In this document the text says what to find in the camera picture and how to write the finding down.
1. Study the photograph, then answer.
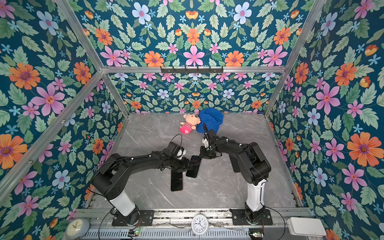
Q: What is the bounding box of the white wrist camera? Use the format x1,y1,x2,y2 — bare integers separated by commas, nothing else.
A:
176,148,187,159
202,138,209,148

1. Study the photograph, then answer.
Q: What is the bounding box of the blue-edged smartphone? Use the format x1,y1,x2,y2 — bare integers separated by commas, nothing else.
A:
186,156,202,178

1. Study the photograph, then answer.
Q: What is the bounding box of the beige round clock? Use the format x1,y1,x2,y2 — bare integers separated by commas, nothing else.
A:
65,218,90,240

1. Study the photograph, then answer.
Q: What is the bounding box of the purple-edged smartphone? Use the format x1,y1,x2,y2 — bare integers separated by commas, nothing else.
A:
171,171,184,192

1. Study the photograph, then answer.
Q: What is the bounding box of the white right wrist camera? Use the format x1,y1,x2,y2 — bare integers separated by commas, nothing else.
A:
202,138,209,148

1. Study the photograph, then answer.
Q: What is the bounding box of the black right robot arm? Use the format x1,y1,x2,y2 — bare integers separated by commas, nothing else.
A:
200,124,272,224

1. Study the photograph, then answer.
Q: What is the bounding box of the black hook rail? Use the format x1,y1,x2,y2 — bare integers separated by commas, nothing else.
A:
160,67,224,74

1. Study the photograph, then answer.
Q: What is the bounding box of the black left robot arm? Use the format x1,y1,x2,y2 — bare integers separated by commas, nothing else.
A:
91,142,193,226

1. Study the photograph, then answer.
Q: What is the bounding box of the white round clock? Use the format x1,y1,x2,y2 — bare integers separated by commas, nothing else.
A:
191,214,209,236

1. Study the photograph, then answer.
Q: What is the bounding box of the white box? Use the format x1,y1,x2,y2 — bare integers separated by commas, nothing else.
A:
287,217,327,237

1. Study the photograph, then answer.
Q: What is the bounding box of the blue baseball cap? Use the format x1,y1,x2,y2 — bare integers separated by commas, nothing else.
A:
197,108,224,134

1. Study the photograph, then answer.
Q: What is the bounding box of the pink plush pig toy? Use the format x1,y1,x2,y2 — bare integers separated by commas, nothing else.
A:
180,113,201,135

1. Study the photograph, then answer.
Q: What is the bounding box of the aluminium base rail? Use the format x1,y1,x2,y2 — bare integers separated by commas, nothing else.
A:
75,208,313,228

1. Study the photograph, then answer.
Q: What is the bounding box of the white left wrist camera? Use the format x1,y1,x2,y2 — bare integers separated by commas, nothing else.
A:
176,148,187,159

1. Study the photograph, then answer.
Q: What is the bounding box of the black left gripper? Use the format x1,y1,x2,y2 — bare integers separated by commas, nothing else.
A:
169,156,196,173

